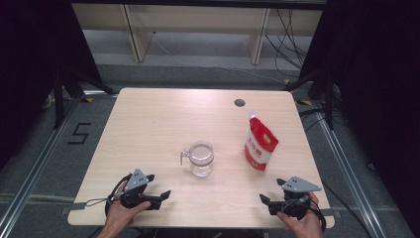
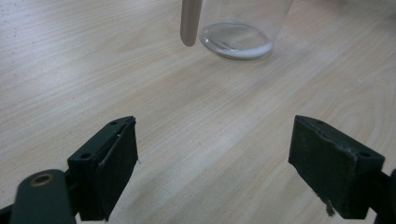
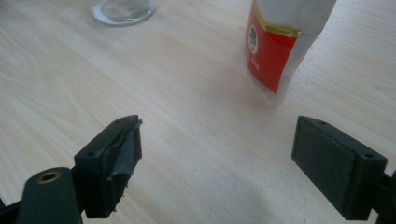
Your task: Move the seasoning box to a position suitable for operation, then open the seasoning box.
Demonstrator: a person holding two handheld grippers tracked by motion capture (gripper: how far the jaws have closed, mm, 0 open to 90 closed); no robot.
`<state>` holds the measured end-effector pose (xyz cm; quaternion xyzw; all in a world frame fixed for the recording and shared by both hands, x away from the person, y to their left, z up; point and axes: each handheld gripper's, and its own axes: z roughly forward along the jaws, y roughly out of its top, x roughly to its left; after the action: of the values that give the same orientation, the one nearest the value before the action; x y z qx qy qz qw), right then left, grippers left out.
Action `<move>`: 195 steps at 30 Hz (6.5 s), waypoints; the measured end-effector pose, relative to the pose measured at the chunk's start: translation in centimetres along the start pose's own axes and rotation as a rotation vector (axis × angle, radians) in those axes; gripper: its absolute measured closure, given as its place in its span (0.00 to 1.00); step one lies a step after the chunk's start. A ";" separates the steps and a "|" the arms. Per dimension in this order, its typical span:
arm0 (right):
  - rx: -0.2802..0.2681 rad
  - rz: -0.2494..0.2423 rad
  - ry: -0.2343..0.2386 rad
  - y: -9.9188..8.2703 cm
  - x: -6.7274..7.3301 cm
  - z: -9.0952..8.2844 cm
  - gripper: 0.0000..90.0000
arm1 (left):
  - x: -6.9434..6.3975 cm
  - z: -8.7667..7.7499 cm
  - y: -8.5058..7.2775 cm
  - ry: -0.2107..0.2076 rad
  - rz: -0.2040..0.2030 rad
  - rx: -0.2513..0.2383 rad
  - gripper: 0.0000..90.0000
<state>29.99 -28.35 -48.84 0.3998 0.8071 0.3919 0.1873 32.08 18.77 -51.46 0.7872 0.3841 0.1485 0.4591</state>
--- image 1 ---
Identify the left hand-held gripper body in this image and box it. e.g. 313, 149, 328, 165
119, 168, 162, 211

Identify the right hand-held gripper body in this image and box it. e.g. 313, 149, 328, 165
267, 176, 323, 221

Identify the red white spouted pouch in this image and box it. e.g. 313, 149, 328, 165
244, 111, 280, 173

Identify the clear glass jar with lid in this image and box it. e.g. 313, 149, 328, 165
179, 141, 216, 179

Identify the person's right hand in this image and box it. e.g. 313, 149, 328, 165
276, 191, 325, 238

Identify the person's left hand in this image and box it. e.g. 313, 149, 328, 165
104, 181, 153, 233

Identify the black tape floor marker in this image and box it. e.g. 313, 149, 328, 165
67, 122, 92, 146

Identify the black metal stand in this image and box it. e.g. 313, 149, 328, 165
282, 67, 337, 131
52, 67, 117, 131

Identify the black curtain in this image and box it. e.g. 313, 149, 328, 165
0, 0, 104, 170
297, 0, 420, 229

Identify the beige wooden shelf unit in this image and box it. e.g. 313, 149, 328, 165
71, 3, 324, 65

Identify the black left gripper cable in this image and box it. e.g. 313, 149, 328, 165
104, 173, 133, 217

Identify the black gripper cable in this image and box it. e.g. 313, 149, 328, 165
104, 173, 133, 217
310, 197, 329, 234

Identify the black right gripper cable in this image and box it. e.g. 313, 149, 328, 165
310, 197, 329, 234

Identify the thin grey wire loop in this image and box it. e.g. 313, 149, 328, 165
84, 196, 117, 208

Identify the black floor cable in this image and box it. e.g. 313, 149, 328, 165
321, 180, 374, 238

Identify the aluminium floor rail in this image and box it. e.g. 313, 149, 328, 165
311, 102, 388, 238
0, 98, 81, 231

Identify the bundle of black cables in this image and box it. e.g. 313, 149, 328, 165
264, 9, 311, 79

